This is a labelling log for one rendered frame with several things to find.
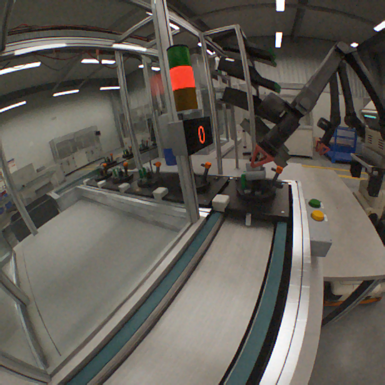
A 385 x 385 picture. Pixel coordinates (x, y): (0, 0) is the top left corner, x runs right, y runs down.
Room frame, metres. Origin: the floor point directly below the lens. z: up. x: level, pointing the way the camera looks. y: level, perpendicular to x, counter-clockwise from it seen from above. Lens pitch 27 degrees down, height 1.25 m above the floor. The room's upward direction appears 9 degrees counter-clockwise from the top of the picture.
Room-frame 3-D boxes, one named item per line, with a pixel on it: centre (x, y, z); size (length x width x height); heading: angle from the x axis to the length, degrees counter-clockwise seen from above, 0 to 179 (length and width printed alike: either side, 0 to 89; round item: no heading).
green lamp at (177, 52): (0.37, -0.02, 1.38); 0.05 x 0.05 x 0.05
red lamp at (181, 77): (0.37, -0.02, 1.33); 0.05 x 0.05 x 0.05
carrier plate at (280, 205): (0.47, -0.22, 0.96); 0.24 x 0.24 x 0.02; 57
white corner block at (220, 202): (0.44, -0.09, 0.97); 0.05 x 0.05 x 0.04; 57
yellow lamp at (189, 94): (0.37, -0.02, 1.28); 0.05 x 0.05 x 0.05
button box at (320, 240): (0.28, -0.35, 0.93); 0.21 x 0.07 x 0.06; 147
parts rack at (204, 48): (0.84, -0.32, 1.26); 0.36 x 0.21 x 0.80; 147
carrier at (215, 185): (0.61, -0.01, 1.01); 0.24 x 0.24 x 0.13; 57
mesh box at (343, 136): (2.95, -4.55, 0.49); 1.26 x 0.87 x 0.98; 62
